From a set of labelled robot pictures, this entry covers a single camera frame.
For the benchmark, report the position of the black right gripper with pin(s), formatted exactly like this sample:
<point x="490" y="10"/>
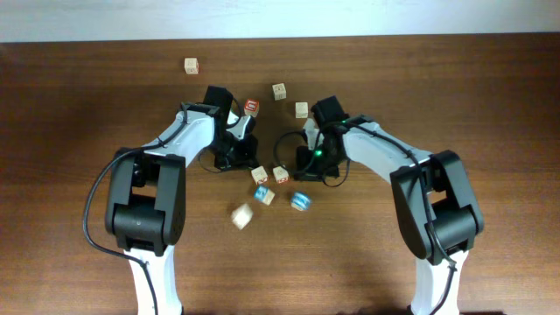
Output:
<point x="304" y="171"/>

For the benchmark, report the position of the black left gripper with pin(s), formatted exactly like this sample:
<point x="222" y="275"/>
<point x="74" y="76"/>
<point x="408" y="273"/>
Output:
<point x="247" y="142"/>

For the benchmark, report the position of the ice cream wooden block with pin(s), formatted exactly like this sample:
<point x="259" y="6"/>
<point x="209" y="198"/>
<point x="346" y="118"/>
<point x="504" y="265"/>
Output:
<point x="259" y="175"/>

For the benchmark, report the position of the red I wooden block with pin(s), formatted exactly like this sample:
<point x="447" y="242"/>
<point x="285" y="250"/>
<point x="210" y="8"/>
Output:
<point x="280" y="175"/>

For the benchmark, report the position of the blue K wooden block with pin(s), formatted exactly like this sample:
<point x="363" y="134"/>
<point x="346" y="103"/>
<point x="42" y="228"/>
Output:
<point x="300" y="201"/>

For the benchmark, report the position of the yellow J wooden block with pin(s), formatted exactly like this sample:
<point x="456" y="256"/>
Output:
<point x="264" y="195"/>

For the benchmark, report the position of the green N wooden block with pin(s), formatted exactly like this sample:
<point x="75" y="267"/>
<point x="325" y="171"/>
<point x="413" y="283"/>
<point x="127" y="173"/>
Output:
<point x="301" y="110"/>

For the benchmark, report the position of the plain wooden block row end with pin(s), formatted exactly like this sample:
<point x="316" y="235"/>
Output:
<point x="242" y="216"/>

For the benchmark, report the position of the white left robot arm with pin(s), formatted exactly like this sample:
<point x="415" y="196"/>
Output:
<point x="146" y="209"/>

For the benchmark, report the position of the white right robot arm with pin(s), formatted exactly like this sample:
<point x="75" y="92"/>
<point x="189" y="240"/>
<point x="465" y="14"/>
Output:
<point x="437" y="212"/>

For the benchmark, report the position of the red U wooden block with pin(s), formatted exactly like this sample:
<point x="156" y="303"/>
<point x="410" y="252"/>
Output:
<point x="251" y="107"/>

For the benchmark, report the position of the green R wooden block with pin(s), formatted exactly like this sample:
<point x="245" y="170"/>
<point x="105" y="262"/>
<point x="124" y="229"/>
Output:
<point x="279" y="91"/>

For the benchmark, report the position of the plain wooden block far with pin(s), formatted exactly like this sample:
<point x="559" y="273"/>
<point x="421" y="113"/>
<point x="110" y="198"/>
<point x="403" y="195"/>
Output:
<point x="191" y="66"/>

